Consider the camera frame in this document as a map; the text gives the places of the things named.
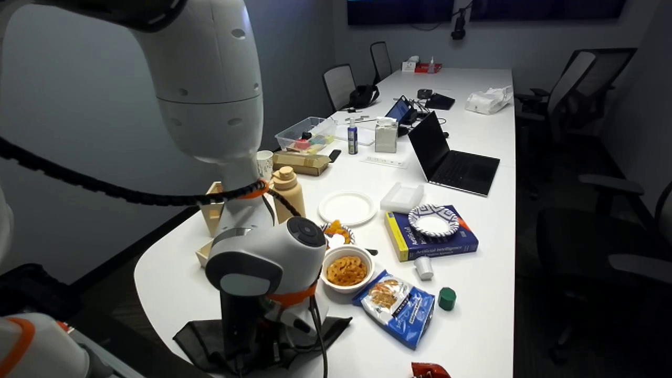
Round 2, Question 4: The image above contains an office chair left near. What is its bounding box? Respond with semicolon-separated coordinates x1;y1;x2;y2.
323;65;355;110

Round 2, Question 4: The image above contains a blue yellow box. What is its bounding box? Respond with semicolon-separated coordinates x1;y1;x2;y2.
384;206;479;264

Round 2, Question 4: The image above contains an office chair left far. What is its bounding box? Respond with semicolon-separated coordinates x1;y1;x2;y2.
370;40;392;80

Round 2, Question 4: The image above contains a white crumpled cloth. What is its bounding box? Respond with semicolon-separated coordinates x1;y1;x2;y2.
467;87;512;117

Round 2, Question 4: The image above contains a green bottle cap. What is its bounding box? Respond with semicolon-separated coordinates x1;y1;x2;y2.
438;288;455;312

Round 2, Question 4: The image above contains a blue drink can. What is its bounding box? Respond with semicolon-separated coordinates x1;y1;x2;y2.
346;127;360;156

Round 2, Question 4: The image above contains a blue white snack bag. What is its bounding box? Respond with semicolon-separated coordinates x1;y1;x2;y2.
355;272;435;350

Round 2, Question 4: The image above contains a black bag on table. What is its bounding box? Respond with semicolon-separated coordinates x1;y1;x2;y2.
349;84;381;110

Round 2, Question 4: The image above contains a small white cup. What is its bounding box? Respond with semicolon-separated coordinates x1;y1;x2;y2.
414;257;432;281

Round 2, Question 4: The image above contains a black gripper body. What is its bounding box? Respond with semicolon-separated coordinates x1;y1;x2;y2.
218;294;314;376

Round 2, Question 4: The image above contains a black laptop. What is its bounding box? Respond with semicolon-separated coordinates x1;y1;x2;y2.
409;113;499;195

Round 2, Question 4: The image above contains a wooden tray box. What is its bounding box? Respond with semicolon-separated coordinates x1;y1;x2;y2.
196;241;213;267

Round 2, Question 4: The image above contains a blue tablet device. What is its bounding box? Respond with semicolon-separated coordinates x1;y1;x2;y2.
387;100;417;125

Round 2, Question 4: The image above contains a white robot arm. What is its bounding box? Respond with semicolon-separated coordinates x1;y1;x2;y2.
2;0;333;378

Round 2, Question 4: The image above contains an office chair right far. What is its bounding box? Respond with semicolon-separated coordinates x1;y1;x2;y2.
516;49;637;140

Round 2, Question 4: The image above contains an office chair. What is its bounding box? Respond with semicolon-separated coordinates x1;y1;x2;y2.
323;65;355;110
516;49;637;140
370;40;392;80
535;175;672;364

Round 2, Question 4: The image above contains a black towel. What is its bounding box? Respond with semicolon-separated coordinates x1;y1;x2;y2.
174;318;351;378

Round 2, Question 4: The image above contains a red box far end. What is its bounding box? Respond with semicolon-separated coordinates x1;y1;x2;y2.
414;63;443;73

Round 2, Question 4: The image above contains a red chips bag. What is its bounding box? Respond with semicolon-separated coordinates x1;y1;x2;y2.
412;361;451;378

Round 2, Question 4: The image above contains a clear plastic bin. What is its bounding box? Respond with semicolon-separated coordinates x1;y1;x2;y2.
275;117;336;154

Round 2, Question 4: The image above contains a white bowl of chips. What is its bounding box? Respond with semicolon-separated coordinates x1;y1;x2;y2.
321;245;373;296

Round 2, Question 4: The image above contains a black pouch on table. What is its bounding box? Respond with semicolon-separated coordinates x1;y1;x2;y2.
425;92;455;111

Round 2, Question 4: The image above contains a white carton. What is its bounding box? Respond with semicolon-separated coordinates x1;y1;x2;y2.
373;121;397;154

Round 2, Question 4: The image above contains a white paper plate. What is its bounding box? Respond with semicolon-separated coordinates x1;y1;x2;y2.
317;192;375;228

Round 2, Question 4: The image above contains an office chair right near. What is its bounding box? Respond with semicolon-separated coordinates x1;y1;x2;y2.
535;175;672;364

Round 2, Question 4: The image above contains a wooden shape sorter box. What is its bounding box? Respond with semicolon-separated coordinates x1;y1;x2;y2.
200;182;224;236

